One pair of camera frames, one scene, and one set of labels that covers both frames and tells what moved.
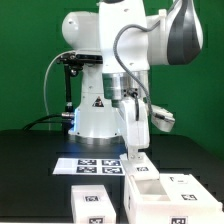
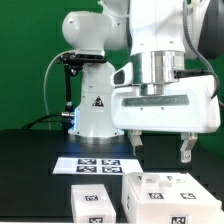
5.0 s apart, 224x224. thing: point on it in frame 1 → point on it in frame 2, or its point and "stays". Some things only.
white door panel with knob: (138, 169) → (146, 182)
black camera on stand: (76, 61) stays
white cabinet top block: (92, 204) stays
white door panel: (184, 187) stays
